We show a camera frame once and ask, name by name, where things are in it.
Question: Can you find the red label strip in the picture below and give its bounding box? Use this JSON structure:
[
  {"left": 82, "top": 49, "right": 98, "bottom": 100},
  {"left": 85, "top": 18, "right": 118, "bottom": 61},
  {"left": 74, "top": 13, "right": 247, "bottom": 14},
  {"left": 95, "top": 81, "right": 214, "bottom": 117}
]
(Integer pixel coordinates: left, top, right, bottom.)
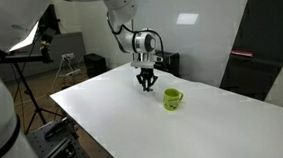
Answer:
[{"left": 231, "top": 48, "right": 254, "bottom": 60}]

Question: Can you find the black clamp tool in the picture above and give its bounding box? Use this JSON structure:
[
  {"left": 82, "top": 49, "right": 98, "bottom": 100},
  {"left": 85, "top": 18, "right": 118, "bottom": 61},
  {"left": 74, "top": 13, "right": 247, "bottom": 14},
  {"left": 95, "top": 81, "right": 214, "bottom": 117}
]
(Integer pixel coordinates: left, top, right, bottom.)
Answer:
[{"left": 42, "top": 117, "right": 72, "bottom": 141}]

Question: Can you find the white softbox light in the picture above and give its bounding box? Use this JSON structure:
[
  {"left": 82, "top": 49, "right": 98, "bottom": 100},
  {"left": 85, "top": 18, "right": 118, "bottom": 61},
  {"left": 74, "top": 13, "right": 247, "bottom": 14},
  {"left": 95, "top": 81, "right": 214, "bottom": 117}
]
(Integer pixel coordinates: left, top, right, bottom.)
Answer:
[{"left": 4, "top": 21, "right": 42, "bottom": 53}]

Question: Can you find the white floor cable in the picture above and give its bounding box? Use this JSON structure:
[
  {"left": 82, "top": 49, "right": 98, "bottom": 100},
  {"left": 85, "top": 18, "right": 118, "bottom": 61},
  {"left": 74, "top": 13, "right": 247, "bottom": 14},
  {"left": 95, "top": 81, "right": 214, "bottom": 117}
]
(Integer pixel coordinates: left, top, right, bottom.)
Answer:
[{"left": 14, "top": 56, "right": 75, "bottom": 106}]

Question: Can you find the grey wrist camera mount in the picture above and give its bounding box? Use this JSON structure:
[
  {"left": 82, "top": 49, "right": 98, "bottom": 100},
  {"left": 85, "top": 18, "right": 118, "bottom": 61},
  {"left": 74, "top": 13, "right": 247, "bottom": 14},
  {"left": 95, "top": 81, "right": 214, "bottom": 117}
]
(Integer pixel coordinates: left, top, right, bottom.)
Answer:
[{"left": 129, "top": 51, "right": 166, "bottom": 71}]

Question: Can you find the black perforated breadboard table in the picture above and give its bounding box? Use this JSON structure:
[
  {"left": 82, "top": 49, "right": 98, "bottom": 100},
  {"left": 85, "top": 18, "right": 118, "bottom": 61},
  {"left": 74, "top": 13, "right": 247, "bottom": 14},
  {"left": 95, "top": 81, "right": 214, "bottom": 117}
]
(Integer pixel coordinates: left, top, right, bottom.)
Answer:
[{"left": 24, "top": 115, "right": 103, "bottom": 158}]

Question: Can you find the black equipment case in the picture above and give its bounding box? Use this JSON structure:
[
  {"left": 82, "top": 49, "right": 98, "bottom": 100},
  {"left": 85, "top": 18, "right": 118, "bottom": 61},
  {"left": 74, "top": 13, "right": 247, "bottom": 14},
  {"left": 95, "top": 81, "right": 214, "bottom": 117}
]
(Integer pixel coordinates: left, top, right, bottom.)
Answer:
[{"left": 153, "top": 47, "right": 183, "bottom": 80}]

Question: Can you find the white power strip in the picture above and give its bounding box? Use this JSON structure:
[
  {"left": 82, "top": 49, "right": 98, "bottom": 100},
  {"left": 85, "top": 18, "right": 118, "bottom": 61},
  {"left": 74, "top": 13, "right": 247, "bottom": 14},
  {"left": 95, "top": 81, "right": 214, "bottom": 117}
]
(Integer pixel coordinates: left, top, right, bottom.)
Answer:
[{"left": 63, "top": 68, "right": 82, "bottom": 77}]

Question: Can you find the grey board panel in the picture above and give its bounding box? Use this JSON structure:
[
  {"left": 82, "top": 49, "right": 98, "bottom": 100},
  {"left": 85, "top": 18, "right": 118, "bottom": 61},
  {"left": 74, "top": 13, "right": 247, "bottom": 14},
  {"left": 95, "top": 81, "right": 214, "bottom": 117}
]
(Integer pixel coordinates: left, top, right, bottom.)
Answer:
[{"left": 0, "top": 30, "right": 88, "bottom": 82}]

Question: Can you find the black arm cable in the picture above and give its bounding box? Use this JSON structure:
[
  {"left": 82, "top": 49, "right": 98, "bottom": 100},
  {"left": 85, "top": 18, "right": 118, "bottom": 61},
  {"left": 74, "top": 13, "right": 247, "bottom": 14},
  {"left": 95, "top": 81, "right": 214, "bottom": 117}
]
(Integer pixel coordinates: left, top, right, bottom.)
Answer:
[{"left": 106, "top": 6, "right": 166, "bottom": 65}]

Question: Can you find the green mug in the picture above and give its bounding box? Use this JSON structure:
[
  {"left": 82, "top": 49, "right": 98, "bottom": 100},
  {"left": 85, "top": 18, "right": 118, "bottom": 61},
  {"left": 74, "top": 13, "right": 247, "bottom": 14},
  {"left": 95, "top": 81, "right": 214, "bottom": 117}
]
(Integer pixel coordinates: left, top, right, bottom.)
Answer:
[{"left": 161, "top": 87, "right": 186, "bottom": 113}]

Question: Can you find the black round knob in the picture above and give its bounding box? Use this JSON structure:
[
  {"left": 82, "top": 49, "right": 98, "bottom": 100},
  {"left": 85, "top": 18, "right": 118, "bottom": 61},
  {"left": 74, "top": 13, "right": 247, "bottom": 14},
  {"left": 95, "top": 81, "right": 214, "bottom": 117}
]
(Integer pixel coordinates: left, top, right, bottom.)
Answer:
[{"left": 62, "top": 143, "right": 78, "bottom": 158}]

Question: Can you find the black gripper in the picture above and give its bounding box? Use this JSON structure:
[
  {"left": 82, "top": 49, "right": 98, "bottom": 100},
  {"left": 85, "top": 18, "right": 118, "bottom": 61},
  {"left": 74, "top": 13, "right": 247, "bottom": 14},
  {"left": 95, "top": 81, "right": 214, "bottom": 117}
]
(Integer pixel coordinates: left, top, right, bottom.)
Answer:
[{"left": 135, "top": 66, "right": 160, "bottom": 93}]

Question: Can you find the dark tall cabinet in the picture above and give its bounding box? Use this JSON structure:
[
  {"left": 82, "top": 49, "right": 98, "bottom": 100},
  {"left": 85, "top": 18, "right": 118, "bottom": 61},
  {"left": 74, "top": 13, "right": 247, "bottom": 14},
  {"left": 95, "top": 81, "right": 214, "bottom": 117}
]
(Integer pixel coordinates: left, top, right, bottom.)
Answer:
[{"left": 213, "top": 0, "right": 283, "bottom": 105}]

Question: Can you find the black tripod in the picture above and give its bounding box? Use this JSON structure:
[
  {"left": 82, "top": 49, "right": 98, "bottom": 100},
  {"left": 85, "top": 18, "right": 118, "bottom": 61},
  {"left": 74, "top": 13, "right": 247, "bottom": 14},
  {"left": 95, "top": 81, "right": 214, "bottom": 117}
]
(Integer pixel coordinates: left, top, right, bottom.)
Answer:
[{"left": 0, "top": 51, "right": 67, "bottom": 137}]

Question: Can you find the black camera on stand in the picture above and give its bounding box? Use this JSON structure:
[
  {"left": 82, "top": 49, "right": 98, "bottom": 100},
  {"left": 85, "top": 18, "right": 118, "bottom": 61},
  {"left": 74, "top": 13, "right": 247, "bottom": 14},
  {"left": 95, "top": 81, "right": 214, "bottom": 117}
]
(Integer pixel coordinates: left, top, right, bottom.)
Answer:
[{"left": 38, "top": 26, "right": 58, "bottom": 66}]

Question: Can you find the white wall outlet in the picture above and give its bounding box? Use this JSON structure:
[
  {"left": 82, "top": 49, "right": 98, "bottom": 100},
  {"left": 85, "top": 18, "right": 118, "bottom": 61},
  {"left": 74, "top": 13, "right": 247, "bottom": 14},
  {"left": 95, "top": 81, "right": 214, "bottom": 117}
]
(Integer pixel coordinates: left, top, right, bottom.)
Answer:
[{"left": 61, "top": 52, "right": 76, "bottom": 61}]

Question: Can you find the black speaker box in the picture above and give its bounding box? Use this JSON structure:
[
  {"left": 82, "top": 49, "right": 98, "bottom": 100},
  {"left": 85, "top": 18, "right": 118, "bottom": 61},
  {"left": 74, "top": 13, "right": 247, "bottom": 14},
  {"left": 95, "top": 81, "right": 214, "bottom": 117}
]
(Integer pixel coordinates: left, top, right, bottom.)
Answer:
[{"left": 83, "top": 51, "right": 108, "bottom": 79}]

